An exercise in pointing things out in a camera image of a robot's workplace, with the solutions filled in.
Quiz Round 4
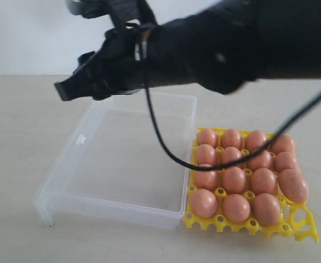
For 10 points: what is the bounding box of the brown egg second row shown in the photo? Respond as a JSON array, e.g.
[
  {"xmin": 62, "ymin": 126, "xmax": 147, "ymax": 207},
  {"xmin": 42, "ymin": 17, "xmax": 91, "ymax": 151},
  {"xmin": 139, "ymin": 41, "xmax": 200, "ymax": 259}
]
[{"xmin": 252, "ymin": 193, "xmax": 281, "ymax": 227}]

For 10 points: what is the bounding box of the brown egg column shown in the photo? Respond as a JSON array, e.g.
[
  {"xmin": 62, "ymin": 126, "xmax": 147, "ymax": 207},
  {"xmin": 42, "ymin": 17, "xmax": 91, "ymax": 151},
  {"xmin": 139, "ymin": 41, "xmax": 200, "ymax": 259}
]
[
  {"xmin": 273, "ymin": 151, "xmax": 300, "ymax": 173},
  {"xmin": 250, "ymin": 168, "xmax": 277, "ymax": 196},
  {"xmin": 279, "ymin": 169, "xmax": 309, "ymax": 203},
  {"xmin": 246, "ymin": 150, "xmax": 272, "ymax": 172}
]

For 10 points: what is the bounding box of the black camera cable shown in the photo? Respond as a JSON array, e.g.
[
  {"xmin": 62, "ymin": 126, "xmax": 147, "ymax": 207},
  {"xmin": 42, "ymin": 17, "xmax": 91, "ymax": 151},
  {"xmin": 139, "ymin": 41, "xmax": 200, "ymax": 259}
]
[{"xmin": 124, "ymin": 23, "xmax": 321, "ymax": 172}]

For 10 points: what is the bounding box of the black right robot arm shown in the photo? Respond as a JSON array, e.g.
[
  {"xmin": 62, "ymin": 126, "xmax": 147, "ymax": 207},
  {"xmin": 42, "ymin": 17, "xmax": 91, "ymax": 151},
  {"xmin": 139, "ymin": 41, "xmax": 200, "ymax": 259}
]
[{"xmin": 55, "ymin": 1, "xmax": 321, "ymax": 101}]

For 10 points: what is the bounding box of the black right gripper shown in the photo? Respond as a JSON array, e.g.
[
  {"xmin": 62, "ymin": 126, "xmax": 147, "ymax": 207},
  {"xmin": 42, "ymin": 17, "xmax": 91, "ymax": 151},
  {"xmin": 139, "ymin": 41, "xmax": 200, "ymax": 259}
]
[{"xmin": 54, "ymin": 24, "xmax": 156, "ymax": 101}]

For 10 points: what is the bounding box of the clear plastic bin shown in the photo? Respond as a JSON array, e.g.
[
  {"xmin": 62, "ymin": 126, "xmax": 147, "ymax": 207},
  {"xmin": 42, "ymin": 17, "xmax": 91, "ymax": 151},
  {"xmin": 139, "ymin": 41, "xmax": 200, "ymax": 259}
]
[{"xmin": 33, "ymin": 91, "xmax": 188, "ymax": 230}]

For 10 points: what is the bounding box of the yellow plastic egg tray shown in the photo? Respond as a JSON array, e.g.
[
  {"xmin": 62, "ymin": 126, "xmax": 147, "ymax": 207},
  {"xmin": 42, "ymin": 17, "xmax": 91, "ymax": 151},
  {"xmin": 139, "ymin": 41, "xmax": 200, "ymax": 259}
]
[{"xmin": 182, "ymin": 127, "xmax": 320, "ymax": 243}]

